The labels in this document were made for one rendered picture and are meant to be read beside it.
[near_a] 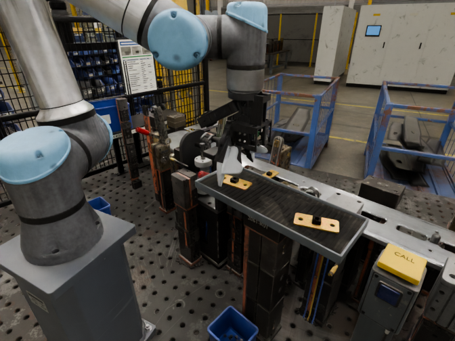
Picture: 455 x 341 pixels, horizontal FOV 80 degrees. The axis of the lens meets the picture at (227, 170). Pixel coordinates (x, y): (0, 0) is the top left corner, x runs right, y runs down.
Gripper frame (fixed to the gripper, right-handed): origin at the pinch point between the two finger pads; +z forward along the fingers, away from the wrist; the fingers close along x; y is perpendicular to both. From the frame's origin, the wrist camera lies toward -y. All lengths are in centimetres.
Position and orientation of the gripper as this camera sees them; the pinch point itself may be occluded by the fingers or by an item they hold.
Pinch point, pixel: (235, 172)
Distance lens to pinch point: 65.9
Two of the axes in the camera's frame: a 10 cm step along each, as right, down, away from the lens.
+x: 5.5, -3.9, 7.4
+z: 0.0, 8.8, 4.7
